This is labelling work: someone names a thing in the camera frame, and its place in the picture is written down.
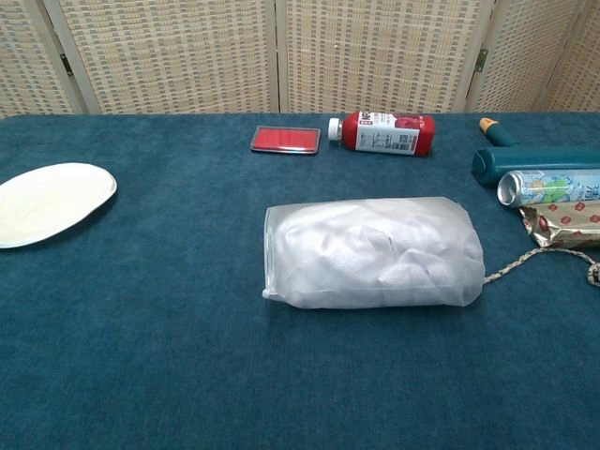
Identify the translucent plastic bag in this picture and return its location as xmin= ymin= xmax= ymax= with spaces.
xmin=262 ymin=196 xmax=487 ymax=310

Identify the light blue drink can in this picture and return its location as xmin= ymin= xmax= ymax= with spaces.
xmin=496 ymin=168 xmax=600 ymax=208

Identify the teal blue tablecloth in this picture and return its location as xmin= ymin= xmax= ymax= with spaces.
xmin=0 ymin=112 xmax=600 ymax=450

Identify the red stamp pad case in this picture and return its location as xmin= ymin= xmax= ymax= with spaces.
xmin=250 ymin=125 xmax=323 ymax=156

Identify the white round plate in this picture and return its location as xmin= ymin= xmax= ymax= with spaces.
xmin=0 ymin=162 xmax=118 ymax=249

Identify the red juice bottle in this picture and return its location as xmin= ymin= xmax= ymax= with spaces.
xmin=327 ymin=111 xmax=436 ymax=158

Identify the gold foil snack package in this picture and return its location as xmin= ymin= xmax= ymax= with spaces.
xmin=517 ymin=200 xmax=600 ymax=249

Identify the braided beige rope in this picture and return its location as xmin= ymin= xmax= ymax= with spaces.
xmin=482 ymin=247 xmax=600 ymax=288

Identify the woven folding screen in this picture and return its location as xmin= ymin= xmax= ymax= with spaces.
xmin=0 ymin=0 xmax=600 ymax=118

